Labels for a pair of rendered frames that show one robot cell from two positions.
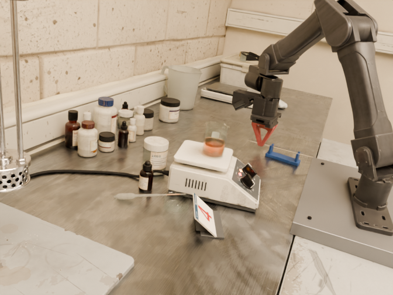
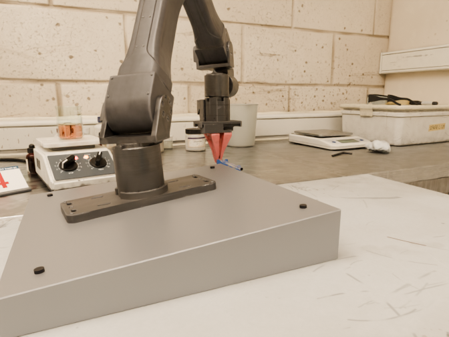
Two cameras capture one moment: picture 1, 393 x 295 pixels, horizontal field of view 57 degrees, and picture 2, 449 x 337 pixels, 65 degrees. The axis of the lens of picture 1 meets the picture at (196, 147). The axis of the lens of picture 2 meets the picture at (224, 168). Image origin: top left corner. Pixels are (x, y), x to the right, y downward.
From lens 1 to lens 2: 0.95 m
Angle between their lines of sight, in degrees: 45
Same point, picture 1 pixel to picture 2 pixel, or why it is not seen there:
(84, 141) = not seen: hidden behind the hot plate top
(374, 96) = (138, 28)
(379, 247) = (23, 226)
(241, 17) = (395, 59)
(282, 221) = not seen: hidden behind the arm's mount
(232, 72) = (352, 119)
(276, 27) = (437, 60)
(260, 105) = (202, 108)
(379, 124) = (129, 63)
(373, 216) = (97, 201)
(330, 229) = (36, 205)
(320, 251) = (9, 227)
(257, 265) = not seen: outside the picture
